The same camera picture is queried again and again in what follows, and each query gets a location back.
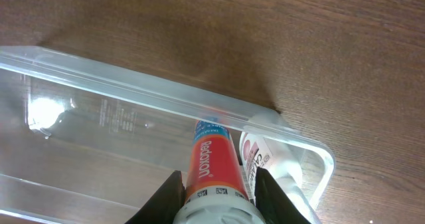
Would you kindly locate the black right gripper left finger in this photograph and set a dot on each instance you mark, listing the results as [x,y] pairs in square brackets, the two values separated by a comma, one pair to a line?
[164,204]

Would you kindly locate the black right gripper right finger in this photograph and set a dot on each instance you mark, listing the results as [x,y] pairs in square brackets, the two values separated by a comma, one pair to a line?
[274,205]

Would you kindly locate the white lotion bottle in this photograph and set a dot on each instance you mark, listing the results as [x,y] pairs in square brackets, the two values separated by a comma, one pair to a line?
[276,157]

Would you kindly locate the orange vitamin tube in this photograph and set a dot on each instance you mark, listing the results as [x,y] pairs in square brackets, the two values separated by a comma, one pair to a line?
[215,189]

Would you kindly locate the clear plastic container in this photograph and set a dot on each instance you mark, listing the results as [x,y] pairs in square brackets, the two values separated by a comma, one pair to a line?
[87,142]

